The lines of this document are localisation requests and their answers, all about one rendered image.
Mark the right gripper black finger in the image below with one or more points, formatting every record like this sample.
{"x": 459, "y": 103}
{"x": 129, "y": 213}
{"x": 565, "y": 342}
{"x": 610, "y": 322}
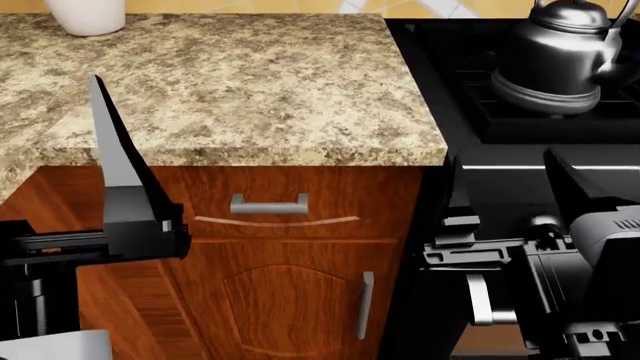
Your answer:
{"x": 575, "y": 191}
{"x": 459, "y": 210}

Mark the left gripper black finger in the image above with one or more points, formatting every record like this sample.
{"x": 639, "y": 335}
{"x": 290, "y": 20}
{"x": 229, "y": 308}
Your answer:
{"x": 120, "y": 168}

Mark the shiny steel kettle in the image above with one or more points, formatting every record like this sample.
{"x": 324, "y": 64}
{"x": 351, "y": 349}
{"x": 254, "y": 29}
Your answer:
{"x": 550, "y": 60}

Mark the silver stove knob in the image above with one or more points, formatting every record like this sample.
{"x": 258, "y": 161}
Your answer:
{"x": 544, "y": 222}

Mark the black stove burner grate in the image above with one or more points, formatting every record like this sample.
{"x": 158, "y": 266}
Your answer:
{"x": 495, "y": 120}

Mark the black stove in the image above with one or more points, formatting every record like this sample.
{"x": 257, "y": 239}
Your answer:
{"x": 450, "y": 93}

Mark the white robot torso cover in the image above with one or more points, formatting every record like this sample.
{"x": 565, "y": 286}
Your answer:
{"x": 55, "y": 347}

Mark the white ceramic cup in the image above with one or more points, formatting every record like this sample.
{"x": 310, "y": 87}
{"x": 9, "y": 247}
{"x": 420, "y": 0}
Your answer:
{"x": 85, "y": 15}

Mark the wooden base cabinet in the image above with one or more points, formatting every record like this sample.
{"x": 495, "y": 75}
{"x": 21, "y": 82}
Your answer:
{"x": 280, "y": 262}

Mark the grey gripper camera box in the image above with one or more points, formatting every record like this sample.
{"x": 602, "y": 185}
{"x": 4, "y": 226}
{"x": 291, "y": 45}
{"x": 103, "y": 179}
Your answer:
{"x": 605, "y": 240}

